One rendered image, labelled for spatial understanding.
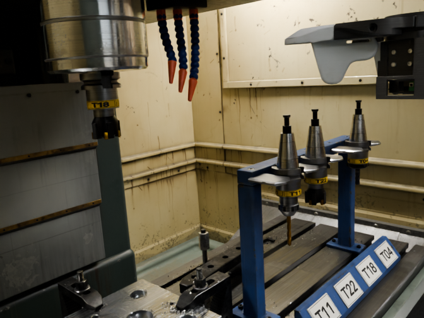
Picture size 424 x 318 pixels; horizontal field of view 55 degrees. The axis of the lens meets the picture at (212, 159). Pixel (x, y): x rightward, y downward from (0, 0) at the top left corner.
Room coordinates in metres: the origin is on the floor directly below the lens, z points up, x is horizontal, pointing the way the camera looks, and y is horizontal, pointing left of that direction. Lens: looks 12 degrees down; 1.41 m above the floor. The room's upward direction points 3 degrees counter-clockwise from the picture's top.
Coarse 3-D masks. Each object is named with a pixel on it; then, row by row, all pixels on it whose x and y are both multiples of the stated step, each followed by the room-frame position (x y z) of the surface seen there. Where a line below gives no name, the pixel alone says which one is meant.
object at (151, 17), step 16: (0, 0) 0.69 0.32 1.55; (16, 0) 0.70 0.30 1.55; (32, 0) 0.71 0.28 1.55; (144, 0) 0.76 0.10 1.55; (208, 0) 0.80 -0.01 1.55; (224, 0) 0.81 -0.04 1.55; (240, 0) 0.82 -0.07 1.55; (256, 0) 0.83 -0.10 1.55; (0, 16) 0.84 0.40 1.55; (16, 16) 0.86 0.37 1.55; (32, 16) 0.87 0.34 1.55
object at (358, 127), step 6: (354, 114) 1.03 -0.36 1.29; (360, 114) 1.02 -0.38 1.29; (354, 120) 1.02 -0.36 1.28; (360, 120) 1.01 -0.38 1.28; (354, 126) 1.02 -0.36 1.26; (360, 126) 1.01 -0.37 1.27; (354, 132) 1.01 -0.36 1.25; (360, 132) 1.01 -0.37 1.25; (366, 132) 1.02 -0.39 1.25; (354, 138) 1.01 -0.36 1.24; (360, 138) 1.00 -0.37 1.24; (366, 138) 1.01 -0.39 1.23
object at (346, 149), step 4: (332, 148) 1.00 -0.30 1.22; (336, 148) 0.99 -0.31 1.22; (340, 148) 0.99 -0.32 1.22; (344, 148) 0.99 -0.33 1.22; (348, 148) 0.98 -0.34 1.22; (352, 148) 0.98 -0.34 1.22; (356, 148) 0.98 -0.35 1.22; (360, 148) 0.98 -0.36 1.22; (336, 152) 0.98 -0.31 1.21; (340, 152) 0.97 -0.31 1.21; (344, 152) 0.97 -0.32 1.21; (348, 152) 0.96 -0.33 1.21; (352, 152) 0.95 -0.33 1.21; (356, 152) 0.95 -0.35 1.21; (360, 152) 0.96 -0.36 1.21
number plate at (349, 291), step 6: (348, 276) 0.84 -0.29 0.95; (342, 282) 0.82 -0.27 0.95; (348, 282) 0.83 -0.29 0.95; (354, 282) 0.84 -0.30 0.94; (336, 288) 0.79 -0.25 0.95; (342, 288) 0.80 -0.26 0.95; (348, 288) 0.81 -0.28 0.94; (354, 288) 0.82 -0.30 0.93; (360, 288) 0.83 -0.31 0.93; (342, 294) 0.79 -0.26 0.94; (348, 294) 0.80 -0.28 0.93; (354, 294) 0.81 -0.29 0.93; (360, 294) 0.82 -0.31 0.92; (342, 300) 0.78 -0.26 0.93; (348, 300) 0.79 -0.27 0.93; (354, 300) 0.80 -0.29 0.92; (348, 306) 0.78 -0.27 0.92
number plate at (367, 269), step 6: (366, 258) 0.92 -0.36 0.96; (360, 264) 0.89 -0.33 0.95; (366, 264) 0.90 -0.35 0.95; (372, 264) 0.91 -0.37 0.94; (360, 270) 0.87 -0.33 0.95; (366, 270) 0.88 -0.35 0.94; (372, 270) 0.90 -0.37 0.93; (378, 270) 0.91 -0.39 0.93; (366, 276) 0.87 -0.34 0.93; (372, 276) 0.88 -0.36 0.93; (378, 276) 0.89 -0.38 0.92; (366, 282) 0.86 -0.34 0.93; (372, 282) 0.87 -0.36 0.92
